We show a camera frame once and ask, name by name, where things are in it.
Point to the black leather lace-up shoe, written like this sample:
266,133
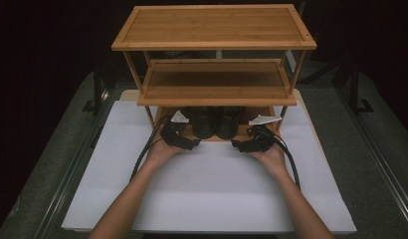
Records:
229,124
202,124

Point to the wooden three-tier shoe rack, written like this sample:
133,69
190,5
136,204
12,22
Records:
213,28

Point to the white table mat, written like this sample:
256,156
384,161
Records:
218,199

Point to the person's right hand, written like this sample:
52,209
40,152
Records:
271,159

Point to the black metal stand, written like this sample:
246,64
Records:
355,89
97,89

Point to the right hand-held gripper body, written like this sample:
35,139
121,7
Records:
260,139

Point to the person's left hand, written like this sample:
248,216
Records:
162,152

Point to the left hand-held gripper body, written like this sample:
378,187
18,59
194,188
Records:
173,136

